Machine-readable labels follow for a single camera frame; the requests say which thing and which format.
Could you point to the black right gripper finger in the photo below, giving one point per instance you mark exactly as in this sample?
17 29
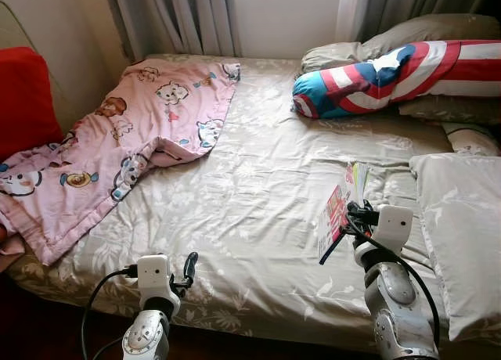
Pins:
335 248

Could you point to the pink cover book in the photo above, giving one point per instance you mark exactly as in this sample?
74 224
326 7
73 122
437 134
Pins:
335 211

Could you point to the pink cartoon print blanket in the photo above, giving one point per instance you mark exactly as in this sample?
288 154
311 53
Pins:
141 117

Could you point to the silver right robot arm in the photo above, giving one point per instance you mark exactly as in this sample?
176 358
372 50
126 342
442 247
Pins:
395 305

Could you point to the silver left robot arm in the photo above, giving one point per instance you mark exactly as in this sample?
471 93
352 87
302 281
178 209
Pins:
147 332

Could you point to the bed with grey floral sheet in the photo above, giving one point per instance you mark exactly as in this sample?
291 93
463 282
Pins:
266 203

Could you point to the large grey floral pillow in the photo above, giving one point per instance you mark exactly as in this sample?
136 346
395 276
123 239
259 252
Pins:
462 235

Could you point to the small white patterned pillow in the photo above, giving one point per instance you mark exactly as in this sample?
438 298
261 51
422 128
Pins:
470 141

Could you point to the shield print bolster pillow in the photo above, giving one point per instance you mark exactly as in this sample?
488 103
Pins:
376 82

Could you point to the grey curtain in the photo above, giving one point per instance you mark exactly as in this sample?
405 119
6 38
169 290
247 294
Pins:
423 4
172 16

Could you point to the red folded mattress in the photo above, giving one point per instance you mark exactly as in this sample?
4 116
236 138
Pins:
27 102

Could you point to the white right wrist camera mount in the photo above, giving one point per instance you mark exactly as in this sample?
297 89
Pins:
394 227

